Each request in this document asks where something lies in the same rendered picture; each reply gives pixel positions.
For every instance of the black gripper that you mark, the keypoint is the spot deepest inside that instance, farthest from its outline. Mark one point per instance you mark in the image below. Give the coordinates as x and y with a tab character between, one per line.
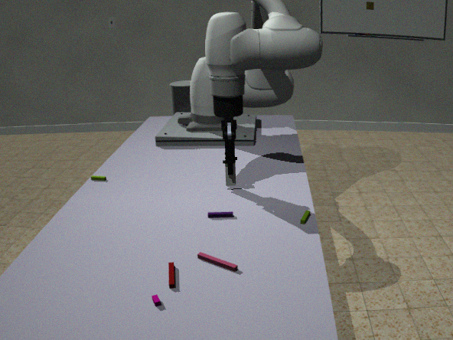
229	108

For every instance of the lime green rod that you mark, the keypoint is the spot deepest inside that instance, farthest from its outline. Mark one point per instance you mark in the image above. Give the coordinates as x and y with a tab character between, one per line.
305	217
99	178

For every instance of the pink rod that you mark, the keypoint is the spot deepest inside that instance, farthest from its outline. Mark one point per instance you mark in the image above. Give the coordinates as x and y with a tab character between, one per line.
218	262

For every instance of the small magenta block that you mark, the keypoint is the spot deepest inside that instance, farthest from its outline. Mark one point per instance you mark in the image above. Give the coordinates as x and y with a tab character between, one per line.
156	300

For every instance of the dark red rod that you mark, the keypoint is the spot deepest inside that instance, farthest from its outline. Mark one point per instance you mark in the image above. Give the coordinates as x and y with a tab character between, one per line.
171	275

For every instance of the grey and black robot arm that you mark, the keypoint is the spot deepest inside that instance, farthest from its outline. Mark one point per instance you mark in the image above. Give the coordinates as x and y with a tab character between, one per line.
233	51

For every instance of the purple rod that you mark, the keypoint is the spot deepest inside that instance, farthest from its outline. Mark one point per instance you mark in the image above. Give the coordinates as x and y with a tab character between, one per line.
220	214

